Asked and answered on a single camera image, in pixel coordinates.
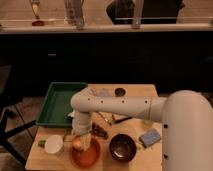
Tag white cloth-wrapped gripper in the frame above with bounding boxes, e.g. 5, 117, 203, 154
72, 111, 92, 149

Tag yellow-red apple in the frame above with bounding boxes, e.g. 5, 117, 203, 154
72, 137, 83, 151

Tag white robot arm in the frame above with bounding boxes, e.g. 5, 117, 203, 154
70, 88, 213, 171

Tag dark brown bowl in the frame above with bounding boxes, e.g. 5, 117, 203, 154
109, 134, 136, 163

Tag dark brown snack bar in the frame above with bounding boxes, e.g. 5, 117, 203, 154
91, 123, 108, 139

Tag green plastic tray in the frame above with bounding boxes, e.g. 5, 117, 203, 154
36, 82, 87, 128

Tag light blue small object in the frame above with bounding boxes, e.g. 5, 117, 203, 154
99, 89, 110, 97

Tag black marker pen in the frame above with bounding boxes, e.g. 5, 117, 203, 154
114, 117, 132, 124

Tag small green object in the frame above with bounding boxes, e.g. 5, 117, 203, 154
38, 140, 46, 148

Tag small dark round cup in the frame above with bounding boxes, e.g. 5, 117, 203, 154
115, 88, 126, 97

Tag blue sponge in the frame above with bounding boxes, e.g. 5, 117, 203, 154
139, 129, 161, 148

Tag black office chair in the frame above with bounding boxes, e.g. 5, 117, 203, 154
0, 65, 35, 165

